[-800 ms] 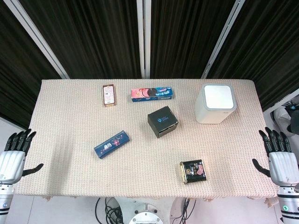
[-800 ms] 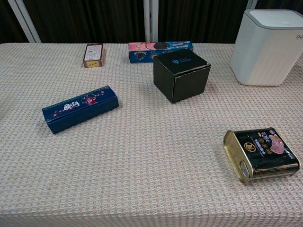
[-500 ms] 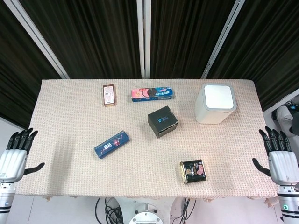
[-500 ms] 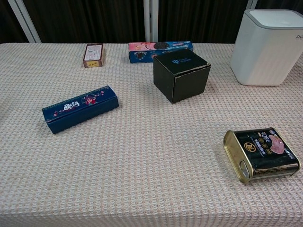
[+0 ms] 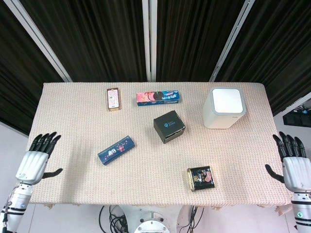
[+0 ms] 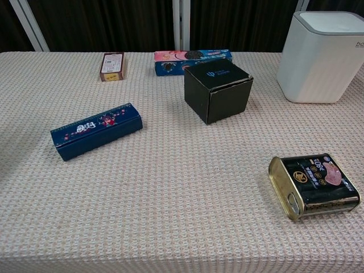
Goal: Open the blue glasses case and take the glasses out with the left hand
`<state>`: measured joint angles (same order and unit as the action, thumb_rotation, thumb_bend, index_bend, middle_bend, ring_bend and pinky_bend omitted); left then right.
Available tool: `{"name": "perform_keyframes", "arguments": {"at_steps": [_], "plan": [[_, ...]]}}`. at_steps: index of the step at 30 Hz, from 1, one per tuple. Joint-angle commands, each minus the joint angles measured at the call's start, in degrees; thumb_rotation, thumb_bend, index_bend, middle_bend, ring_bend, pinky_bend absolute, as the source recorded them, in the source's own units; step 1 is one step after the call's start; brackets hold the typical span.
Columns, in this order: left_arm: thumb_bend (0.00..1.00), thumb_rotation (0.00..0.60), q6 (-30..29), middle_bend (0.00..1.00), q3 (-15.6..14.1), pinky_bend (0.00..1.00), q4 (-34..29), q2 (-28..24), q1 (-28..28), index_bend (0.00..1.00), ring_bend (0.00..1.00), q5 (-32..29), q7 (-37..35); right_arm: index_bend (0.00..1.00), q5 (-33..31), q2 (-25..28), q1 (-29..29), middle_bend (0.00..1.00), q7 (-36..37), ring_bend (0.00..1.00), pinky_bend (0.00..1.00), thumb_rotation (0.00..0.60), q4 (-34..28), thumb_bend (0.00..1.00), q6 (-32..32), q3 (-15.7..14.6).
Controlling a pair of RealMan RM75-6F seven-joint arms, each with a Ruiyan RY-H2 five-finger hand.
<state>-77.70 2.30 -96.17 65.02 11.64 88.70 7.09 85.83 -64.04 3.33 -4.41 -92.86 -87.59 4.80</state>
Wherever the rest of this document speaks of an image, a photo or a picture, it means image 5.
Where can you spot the blue glasses case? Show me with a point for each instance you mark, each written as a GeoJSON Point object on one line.
{"type": "Point", "coordinates": [116, 150]}

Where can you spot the black cube cardboard box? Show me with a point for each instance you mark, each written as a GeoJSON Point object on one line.
{"type": "Point", "coordinates": [168, 125]}

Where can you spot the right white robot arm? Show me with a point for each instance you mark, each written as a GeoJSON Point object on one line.
{"type": "Point", "coordinates": [302, 213]}

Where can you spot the white square trash bin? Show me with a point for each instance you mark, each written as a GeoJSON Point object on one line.
{"type": "Point", "coordinates": [226, 102]}

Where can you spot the silver aluminium extrusion bar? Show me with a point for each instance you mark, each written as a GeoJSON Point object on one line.
{"type": "Point", "coordinates": [40, 41]}
{"type": "Point", "coordinates": [149, 36]}
{"type": "Point", "coordinates": [230, 41]}

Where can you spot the beige woven tablecloth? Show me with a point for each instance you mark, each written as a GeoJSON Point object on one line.
{"type": "Point", "coordinates": [145, 170]}

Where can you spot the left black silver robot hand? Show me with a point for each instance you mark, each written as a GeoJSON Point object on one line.
{"type": "Point", "coordinates": [32, 165]}

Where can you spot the pink blue cookie box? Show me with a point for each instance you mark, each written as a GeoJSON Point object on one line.
{"type": "Point", "coordinates": [158, 97]}

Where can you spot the black pleated curtain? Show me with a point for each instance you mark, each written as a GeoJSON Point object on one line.
{"type": "Point", "coordinates": [14, 72]}
{"type": "Point", "coordinates": [279, 48]}
{"type": "Point", "coordinates": [97, 36]}
{"type": "Point", "coordinates": [194, 36]}

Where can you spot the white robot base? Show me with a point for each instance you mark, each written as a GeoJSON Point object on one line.
{"type": "Point", "coordinates": [151, 223]}

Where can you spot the black gold luncheon meat can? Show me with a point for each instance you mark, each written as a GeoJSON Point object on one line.
{"type": "Point", "coordinates": [201, 178]}

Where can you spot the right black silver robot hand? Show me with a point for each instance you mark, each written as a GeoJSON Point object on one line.
{"type": "Point", "coordinates": [296, 172]}

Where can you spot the small brown snack packet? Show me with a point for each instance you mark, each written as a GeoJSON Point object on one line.
{"type": "Point", "coordinates": [113, 99]}

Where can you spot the black background equipment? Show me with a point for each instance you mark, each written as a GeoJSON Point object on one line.
{"type": "Point", "coordinates": [296, 120]}

